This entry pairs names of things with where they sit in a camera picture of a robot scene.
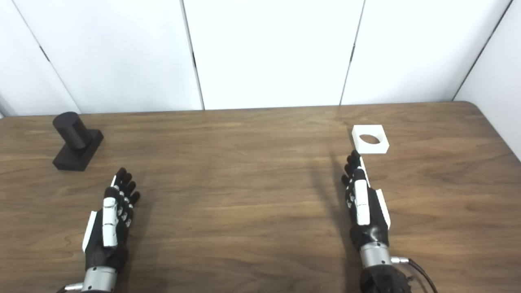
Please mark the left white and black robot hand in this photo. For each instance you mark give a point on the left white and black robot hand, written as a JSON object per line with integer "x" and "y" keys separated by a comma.
{"x": 109, "y": 219}

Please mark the black peg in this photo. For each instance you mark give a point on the black peg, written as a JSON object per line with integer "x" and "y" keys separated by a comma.
{"x": 75, "y": 152}

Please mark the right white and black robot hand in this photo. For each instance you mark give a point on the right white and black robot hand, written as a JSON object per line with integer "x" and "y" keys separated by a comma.
{"x": 362, "y": 207}

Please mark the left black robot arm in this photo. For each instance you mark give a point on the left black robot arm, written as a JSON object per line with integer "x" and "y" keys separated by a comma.
{"x": 99, "y": 281}

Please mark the white square piece with hole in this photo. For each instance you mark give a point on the white square piece with hole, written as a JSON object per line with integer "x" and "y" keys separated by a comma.
{"x": 360, "y": 146}

